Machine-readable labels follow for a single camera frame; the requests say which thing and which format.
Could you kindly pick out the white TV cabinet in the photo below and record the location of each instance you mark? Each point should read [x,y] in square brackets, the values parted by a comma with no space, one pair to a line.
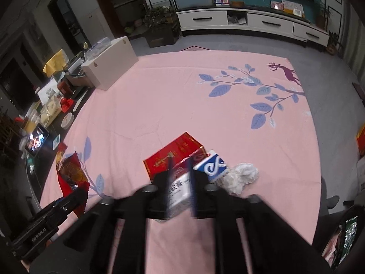
[252,20]

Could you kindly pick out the white blue medicine box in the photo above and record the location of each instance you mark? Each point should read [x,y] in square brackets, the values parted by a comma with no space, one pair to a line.
[179,194]

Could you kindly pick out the pink patterned tablecloth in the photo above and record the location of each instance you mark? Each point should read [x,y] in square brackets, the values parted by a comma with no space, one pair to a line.
[247,107]

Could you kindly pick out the white storage box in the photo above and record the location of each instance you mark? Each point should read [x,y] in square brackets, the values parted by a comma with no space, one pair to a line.
[111,64]

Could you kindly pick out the grey curtain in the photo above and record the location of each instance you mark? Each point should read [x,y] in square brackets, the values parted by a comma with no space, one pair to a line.
[353,41]

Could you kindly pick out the black trash bin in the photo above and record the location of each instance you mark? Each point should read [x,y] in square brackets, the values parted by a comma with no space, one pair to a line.
[339,237]

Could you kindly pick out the red cigarette box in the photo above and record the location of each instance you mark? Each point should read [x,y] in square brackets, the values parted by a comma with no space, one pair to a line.
[180,151]

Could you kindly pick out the white tissue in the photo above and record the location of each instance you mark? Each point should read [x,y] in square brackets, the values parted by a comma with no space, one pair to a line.
[239,177]

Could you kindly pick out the potted plant by cabinet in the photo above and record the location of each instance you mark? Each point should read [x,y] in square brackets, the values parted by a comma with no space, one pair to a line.
[163,27]

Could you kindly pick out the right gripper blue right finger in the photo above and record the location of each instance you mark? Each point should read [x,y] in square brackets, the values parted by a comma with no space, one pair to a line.
[250,237]

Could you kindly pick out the red orange carton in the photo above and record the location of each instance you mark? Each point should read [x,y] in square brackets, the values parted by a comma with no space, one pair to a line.
[360,139]

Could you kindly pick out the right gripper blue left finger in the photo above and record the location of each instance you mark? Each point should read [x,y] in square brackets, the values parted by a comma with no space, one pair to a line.
[111,236]

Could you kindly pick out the red snack wrapper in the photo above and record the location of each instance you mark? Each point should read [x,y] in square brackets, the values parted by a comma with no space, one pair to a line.
[71,176]

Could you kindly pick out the phone with lit screen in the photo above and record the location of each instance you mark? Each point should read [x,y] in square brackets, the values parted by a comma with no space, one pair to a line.
[36,140]

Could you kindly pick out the potted plant on floor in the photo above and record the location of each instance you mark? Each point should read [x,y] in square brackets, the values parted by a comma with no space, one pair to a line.
[334,45]

